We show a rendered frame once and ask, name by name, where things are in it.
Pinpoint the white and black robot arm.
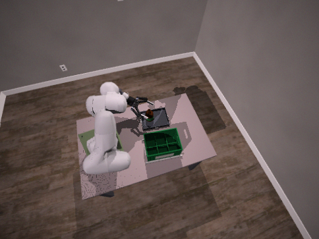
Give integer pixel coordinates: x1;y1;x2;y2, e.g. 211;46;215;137
83;82;131;174

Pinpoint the brown bottle with green label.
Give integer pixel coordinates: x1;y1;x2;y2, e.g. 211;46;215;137
145;109;154;122

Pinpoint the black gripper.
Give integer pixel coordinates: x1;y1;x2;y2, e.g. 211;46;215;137
127;96;154;119

